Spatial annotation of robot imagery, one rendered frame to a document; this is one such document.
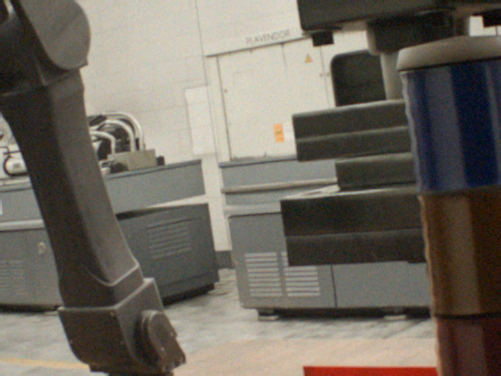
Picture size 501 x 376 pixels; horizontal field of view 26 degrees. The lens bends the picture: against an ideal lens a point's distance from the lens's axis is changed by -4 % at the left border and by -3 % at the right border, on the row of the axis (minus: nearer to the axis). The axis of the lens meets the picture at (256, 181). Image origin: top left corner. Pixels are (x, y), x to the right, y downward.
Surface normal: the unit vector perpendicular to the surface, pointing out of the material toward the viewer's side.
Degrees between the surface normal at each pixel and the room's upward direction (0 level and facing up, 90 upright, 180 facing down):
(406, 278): 90
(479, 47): 72
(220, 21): 90
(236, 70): 90
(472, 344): 104
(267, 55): 90
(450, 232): 76
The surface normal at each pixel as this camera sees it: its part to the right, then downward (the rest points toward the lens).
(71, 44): 0.85, -0.09
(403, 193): -0.59, 0.12
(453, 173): -0.49, 0.36
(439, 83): -0.56, -0.12
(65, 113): 0.86, 0.14
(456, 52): -0.27, -0.23
